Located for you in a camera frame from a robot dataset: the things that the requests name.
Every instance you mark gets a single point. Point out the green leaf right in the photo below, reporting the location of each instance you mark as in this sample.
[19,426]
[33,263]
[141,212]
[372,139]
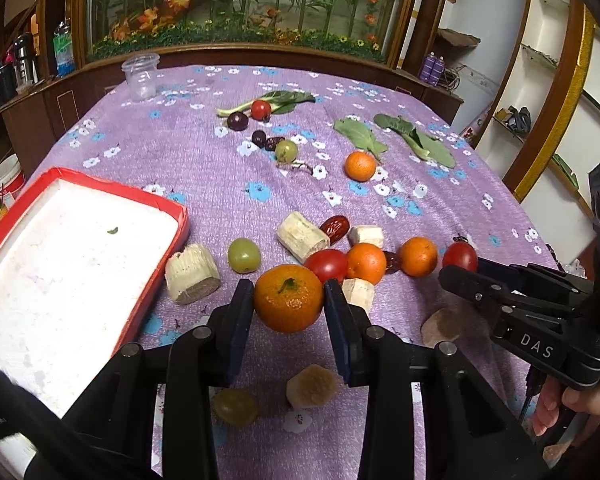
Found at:
[424,146]

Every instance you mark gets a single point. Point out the clear plastic cup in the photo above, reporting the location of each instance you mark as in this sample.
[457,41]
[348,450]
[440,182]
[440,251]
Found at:
[140,73]

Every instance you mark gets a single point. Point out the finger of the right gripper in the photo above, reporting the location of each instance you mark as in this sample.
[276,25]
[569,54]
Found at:
[534,279]
[478,288]

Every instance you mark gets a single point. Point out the purple floral tablecloth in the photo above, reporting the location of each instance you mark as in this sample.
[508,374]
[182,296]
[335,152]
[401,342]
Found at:
[175,146]

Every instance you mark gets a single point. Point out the flower mural panel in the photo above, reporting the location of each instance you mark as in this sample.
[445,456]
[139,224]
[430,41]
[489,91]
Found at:
[358,28]

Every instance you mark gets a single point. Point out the small red cherry tomato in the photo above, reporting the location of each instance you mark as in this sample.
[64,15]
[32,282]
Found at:
[461,254]

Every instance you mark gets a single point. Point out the right hand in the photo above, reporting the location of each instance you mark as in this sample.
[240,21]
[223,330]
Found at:
[552,397]

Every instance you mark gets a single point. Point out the dark jujube date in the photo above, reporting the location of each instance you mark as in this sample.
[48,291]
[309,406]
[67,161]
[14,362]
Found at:
[393,262]

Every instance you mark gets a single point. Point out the steel thermos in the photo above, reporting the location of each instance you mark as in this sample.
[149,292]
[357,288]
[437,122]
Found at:
[25,62]

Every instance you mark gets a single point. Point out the orange mandarin with leaf stem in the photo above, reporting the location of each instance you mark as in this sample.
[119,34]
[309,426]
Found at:
[288,298]

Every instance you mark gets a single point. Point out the white gold shelf unit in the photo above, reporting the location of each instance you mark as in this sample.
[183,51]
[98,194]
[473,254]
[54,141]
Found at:
[531,86]

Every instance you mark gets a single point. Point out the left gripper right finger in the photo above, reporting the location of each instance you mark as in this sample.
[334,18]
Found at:
[371,356]

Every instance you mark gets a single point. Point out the dark purple grape small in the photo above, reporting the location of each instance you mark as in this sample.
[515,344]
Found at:
[259,138]

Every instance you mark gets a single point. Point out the far red cherry tomato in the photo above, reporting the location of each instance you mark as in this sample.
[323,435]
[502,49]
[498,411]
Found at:
[260,110]

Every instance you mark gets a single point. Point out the large red tomato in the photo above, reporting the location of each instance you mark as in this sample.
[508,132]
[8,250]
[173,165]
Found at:
[328,264]

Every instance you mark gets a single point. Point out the red jujube date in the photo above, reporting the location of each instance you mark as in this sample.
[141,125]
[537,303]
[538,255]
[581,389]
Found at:
[336,227]

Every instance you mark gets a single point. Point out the white bucket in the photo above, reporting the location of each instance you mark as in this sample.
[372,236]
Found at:
[12,179]

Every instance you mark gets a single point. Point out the bok choy leaf far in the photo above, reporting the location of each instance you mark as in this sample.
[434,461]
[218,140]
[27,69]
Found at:
[280,101]

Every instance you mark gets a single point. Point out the green leaf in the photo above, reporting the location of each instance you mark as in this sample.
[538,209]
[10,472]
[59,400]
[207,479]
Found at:
[361,137]
[424,146]

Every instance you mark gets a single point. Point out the green grape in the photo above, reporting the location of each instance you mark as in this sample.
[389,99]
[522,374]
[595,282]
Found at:
[236,407]
[286,152]
[244,256]

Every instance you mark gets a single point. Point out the green leaf middle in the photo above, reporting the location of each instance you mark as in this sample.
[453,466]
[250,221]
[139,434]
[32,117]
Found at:
[361,137]

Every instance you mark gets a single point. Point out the dark purple grape large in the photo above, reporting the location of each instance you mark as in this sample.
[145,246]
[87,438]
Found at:
[237,121]

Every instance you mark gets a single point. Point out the red rimmed white tray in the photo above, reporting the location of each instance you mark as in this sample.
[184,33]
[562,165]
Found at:
[80,260]

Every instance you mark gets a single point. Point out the green plastic bottle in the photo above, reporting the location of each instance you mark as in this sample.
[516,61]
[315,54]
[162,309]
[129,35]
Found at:
[63,51]

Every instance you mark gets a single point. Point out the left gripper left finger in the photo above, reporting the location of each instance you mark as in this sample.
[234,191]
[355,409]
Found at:
[208,356]

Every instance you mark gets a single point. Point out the black kettle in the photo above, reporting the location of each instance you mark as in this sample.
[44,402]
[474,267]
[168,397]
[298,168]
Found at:
[8,88]

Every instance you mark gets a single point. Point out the purple spray cans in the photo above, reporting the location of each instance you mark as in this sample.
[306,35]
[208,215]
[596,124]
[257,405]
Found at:
[432,69]

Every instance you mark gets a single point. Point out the sugarcane piece front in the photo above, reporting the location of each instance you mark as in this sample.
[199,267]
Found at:
[359,293]

